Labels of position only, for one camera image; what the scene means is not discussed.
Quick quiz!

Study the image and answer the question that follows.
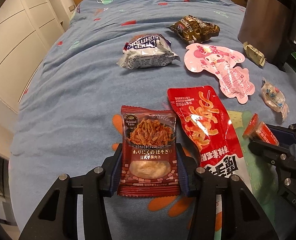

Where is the black cylindrical bin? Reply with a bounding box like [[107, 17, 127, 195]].
[[238, 0, 296, 69]]

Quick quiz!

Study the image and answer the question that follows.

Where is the blue patterned bed cover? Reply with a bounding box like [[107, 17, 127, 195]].
[[9, 0, 296, 230]]

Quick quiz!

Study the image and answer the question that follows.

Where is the cream wardrobe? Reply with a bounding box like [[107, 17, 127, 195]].
[[0, 0, 64, 112]]

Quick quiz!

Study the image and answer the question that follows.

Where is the olive green candy packet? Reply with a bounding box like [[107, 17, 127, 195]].
[[243, 42, 265, 67]]

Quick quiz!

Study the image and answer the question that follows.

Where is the small red candy packet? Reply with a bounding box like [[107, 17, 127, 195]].
[[242, 113, 279, 146]]

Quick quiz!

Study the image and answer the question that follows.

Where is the brown chocolate snack bag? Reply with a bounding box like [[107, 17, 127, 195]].
[[168, 15, 220, 44]]

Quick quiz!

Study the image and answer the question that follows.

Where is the pink cartoon shaped packet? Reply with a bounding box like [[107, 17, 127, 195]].
[[184, 43, 255, 104]]

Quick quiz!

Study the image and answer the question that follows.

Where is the dark red noodle snack packet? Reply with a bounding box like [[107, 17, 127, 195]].
[[118, 106, 180, 198]]

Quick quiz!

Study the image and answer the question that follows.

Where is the white blue wafer packet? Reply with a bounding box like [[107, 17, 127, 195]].
[[117, 34, 180, 70]]

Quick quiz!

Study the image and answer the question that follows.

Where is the clear pink bunny candy packet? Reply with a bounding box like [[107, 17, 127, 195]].
[[261, 77, 289, 121]]

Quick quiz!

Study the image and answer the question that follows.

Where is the large red snack bag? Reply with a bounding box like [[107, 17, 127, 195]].
[[167, 85, 254, 213]]

